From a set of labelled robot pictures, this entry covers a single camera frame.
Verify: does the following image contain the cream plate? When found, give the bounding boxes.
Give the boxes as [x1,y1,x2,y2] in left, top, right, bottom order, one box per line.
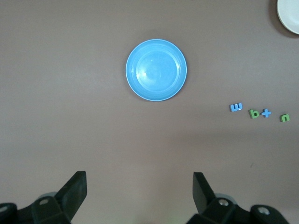
[277,0,299,35]

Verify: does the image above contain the blue lowercase letter m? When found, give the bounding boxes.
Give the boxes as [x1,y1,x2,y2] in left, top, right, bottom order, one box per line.
[229,102,243,112]

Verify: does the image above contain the blue plate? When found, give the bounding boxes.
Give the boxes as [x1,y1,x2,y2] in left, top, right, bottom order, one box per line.
[125,39,188,102]

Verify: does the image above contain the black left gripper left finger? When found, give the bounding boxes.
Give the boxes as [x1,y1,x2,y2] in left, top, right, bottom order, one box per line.
[0,171,88,224]

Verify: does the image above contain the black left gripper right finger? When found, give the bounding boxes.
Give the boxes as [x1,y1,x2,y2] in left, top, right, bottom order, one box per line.
[192,172,290,224]

